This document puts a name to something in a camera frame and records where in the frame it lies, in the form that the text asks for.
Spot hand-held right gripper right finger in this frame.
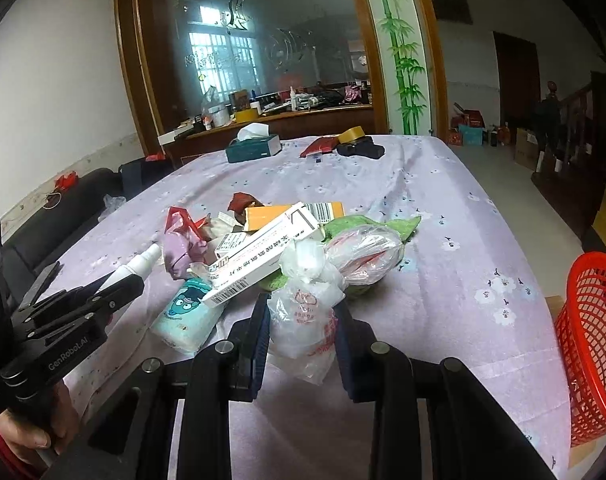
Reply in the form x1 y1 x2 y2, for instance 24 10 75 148
333 302 559 480

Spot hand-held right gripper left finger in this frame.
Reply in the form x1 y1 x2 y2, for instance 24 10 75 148
48 294 272 480

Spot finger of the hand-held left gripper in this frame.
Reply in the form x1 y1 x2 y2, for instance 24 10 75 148
14 260 62 318
13 270 146 336

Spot white spray bottle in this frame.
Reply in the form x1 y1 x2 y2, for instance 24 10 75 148
99 243 163 292

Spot clear knotted plastic bag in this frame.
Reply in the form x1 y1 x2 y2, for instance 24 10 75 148
267 239 348 386

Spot red white plastic packet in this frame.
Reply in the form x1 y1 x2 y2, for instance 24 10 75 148
162 205 210 282

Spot red plastic basket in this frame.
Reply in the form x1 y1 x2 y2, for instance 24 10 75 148
554 252 606 447

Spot person's left forearm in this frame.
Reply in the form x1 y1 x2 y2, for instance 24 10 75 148
0 417 41 480

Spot person's left hand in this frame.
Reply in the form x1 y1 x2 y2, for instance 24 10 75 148
0 380 80 466

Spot black sofa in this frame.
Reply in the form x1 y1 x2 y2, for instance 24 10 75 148
2 167 124 288

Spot teal cartoon tissue pack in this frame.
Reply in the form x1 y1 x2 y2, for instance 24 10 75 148
150 279 230 354

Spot long white medicine box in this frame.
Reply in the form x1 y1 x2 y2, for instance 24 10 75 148
202 202 320 309

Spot clear plastic bag red contents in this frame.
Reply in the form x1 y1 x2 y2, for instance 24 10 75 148
325 225 405 286

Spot dark fabric bag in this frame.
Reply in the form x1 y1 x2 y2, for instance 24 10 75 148
118 156 175 199

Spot beige paper wrapper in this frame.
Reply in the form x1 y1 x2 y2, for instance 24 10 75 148
202 211 245 242

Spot orange cardboard box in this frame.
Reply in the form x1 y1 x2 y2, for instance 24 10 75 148
245 202 345 234

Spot green plastic bag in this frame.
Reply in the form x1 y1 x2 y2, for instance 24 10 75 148
257 214 422 301

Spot purple floral tablecloth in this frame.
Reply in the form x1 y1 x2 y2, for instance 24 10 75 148
48 135 575 480

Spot dark red snack packet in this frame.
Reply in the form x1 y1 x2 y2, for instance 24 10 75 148
227 192 257 224

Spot dark green tissue box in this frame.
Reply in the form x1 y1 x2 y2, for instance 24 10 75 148
226 123 283 164

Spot black pouch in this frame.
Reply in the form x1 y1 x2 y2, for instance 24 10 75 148
335 136 386 159

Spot white plastic bag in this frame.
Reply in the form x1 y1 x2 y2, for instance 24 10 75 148
201 85 232 129

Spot red flat packet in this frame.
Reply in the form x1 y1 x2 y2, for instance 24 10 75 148
300 136 342 160

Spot wooden counter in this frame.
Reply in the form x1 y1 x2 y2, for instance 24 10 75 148
158 104 377 169

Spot wooden framed glass partition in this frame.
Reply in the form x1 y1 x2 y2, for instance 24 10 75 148
113 0 447 162

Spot teal gift box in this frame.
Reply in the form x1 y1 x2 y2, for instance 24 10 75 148
458 123 487 147

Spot brown cardboard box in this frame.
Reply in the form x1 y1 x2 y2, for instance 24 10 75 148
514 127 540 171

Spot wooden stair railing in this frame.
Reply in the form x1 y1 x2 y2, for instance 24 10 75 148
530 70 606 242

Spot bamboo print glass panel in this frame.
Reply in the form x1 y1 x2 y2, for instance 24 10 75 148
355 0 436 136

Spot dark wooden door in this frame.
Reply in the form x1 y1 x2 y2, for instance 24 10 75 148
492 31 542 132

